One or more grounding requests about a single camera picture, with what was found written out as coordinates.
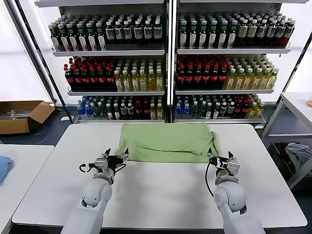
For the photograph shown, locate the black slanted pole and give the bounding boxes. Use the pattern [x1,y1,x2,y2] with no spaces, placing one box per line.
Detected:
[265,34,312,129]
[13,0,75,124]

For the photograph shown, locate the grey metal frame table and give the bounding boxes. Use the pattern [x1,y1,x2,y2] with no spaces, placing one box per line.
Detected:
[261,92,312,190]

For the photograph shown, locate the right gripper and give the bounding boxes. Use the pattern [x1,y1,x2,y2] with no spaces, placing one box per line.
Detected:
[206,147,237,170]

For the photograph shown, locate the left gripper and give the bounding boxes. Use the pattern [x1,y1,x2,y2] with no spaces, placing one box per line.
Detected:
[101,148,130,173]

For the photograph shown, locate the red cloth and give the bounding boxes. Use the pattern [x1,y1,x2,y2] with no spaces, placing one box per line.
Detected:
[277,145,294,171]

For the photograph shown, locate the open cardboard box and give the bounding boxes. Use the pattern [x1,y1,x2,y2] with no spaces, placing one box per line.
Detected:
[0,100,56,135]

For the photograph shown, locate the dark bottle with beige label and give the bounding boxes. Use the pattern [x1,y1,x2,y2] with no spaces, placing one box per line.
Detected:
[246,19,259,48]
[237,19,249,48]

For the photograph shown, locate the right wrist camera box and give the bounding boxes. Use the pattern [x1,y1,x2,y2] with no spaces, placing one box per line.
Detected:
[225,159,241,175]

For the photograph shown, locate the dark storage bin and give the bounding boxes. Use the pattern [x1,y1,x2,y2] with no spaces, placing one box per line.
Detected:
[271,142,297,177]

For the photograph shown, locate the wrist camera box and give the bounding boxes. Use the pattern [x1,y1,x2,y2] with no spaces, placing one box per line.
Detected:
[225,159,241,175]
[94,157,108,171]

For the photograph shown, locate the dark bottle with green cap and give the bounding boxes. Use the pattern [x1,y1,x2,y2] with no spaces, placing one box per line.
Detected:
[50,23,61,52]
[179,20,189,49]
[86,22,98,52]
[77,22,89,52]
[59,22,71,52]
[95,22,107,51]
[228,20,238,49]
[208,20,219,49]
[68,23,80,52]
[198,21,209,49]
[189,20,198,49]
[218,21,229,49]

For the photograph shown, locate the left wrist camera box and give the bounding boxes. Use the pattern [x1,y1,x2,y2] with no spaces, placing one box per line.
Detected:
[94,157,108,171]

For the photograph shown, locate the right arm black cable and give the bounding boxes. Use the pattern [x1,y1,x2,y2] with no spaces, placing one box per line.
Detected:
[204,160,220,195]

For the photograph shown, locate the green polo shirt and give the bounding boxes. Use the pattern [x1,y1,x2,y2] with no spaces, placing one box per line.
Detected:
[115,122,221,163]

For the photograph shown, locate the white metal shelf unit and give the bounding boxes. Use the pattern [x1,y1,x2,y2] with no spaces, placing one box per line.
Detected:
[170,0,308,129]
[35,0,169,125]

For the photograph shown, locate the metal rods bundle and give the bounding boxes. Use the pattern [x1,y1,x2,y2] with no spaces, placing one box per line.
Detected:
[11,109,32,120]

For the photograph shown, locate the dark bottle white blue label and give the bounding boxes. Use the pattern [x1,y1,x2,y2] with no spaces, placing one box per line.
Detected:
[153,20,163,50]
[265,19,278,48]
[257,19,268,48]
[144,20,154,50]
[105,21,116,51]
[115,21,125,51]
[284,19,296,47]
[134,20,144,50]
[123,20,134,51]
[275,19,287,48]

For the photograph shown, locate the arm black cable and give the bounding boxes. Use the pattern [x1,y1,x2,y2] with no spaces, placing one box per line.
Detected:
[79,162,96,173]
[204,160,220,195]

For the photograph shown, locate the blue folded cloth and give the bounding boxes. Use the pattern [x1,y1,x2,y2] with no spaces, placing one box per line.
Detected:
[0,156,13,185]

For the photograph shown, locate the white side table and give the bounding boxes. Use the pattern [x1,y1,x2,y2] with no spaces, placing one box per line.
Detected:
[0,144,56,234]

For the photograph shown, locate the grey slanted pole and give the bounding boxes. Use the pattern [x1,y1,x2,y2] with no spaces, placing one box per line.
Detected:
[4,0,58,105]

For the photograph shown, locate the grey crumpled cloth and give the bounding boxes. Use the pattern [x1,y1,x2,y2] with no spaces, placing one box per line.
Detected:
[285,143,312,174]

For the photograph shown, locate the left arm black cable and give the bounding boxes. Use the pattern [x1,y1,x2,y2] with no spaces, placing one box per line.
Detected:
[79,162,96,173]

